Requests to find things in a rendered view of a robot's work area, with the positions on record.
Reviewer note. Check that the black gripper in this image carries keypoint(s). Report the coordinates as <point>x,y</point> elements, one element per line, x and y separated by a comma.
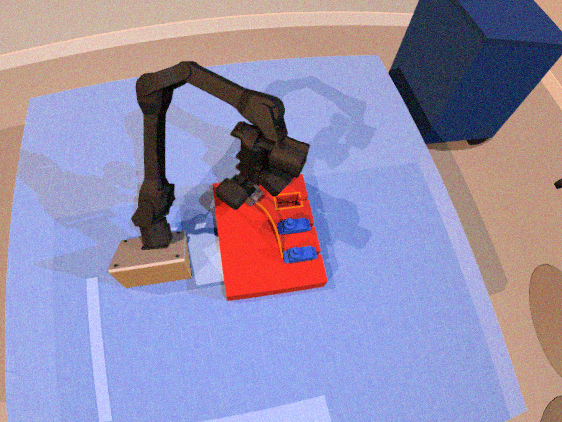
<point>235,190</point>

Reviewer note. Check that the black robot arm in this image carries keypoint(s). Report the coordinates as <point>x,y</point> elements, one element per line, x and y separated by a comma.
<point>266,138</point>

